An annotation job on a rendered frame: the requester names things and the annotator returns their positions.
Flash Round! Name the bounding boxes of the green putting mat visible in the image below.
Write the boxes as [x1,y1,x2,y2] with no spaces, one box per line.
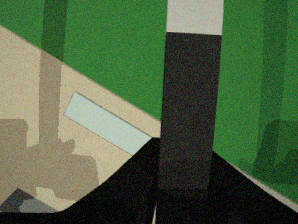
[0,0,298,202]

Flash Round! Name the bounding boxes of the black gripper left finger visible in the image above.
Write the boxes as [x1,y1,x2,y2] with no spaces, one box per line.
[0,137,160,224]

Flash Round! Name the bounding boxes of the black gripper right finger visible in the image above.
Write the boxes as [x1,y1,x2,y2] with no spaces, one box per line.
[204,151,298,224]

